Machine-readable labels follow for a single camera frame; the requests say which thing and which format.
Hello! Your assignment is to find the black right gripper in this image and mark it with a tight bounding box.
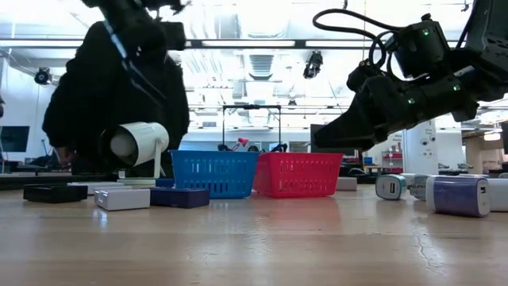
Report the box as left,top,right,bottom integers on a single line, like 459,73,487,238
313,75,441,151

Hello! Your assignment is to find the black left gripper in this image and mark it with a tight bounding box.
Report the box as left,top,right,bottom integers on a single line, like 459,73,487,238
41,19,191,176

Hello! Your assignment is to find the white digital clock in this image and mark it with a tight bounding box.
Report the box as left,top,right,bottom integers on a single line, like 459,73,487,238
94,187,152,212

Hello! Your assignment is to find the black digital clock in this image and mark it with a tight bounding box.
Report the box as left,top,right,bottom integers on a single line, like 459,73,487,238
22,183,89,204

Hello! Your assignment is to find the red plastic basket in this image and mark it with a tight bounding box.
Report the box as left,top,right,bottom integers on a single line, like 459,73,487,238
252,152,344,199

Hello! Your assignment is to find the blue plastic basket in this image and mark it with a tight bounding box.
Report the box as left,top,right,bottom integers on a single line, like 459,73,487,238
169,149,260,199

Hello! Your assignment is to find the purple white USB charger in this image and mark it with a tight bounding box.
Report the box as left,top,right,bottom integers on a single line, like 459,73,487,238
425,175,491,218

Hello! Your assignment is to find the red storage shelf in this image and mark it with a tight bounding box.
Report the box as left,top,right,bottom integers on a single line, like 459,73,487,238
380,149,402,175

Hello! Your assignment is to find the white cylindrical projector on stand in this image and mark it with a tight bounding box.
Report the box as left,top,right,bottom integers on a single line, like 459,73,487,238
101,121,171,186

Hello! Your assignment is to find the white pillar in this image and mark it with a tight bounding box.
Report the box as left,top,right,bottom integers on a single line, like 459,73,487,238
401,118,438,176

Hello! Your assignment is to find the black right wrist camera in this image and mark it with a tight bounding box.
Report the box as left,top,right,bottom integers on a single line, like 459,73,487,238
346,59,384,94

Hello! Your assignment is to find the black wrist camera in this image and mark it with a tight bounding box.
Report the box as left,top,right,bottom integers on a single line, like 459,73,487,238
346,59,384,94
158,21,187,51

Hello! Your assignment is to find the black overhead camera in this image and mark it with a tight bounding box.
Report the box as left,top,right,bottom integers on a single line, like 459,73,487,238
302,50,325,80

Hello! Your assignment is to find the dark wall monitor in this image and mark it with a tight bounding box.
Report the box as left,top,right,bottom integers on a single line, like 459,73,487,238
0,126,31,153

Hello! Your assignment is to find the black background rack frame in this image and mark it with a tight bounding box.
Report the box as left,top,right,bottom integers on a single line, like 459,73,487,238
221,104,283,153

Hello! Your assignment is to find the black ceiling camera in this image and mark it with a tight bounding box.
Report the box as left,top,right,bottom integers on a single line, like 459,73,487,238
33,67,53,86

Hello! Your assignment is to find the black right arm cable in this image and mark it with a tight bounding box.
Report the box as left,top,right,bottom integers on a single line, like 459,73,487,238
312,8,402,80

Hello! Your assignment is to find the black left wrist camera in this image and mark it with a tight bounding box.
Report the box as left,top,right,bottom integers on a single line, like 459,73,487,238
158,21,187,51

